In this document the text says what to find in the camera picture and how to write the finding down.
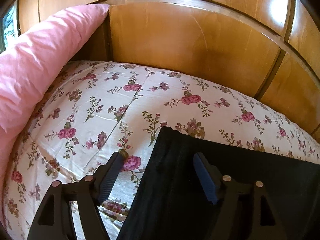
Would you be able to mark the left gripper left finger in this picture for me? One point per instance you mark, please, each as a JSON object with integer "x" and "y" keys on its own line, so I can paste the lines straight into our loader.
{"x": 53, "y": 219}

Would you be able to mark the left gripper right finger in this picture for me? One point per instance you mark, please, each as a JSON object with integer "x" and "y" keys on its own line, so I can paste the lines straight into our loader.
{"x": 241, "y": 210}

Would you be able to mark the black pants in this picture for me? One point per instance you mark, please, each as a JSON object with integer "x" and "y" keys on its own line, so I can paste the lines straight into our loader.
{"x": 198, "y": 189}

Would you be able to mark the floral bed sheet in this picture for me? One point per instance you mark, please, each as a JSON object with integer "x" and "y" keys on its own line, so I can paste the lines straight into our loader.
{"x": 96, "y": 108}

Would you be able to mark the wooden wardrobe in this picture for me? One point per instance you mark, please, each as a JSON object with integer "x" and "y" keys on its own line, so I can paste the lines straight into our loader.
{"x": 266, "y": 49}

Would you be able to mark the pink pillow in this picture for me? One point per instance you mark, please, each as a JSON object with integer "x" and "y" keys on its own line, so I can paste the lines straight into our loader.
{"x": 31, "y": 65}

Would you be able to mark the window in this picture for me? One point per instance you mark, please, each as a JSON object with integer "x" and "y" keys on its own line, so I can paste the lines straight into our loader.
{"x": 10, "y": 28}

